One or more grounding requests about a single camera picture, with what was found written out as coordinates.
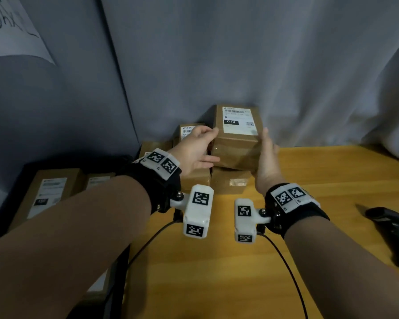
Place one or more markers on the person's left hand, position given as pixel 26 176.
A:
pixel 193 152

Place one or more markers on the person's right hand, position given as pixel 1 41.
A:
pixel 269 169

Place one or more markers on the plain cardboard box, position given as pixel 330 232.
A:
pixel 99 181

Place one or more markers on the black barcode scanner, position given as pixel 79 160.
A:
pixel 395 229

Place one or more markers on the black plastic crate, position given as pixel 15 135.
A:
pixel 118 295

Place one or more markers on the person's left forearm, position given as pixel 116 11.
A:
pixel 53 255

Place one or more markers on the person's right forearm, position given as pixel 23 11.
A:
pixel 345 272

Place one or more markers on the black wristband with marker tags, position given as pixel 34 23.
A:
pixel 302 217
pixel 159 189

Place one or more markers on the white paper sheet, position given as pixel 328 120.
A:
pixel 6 29

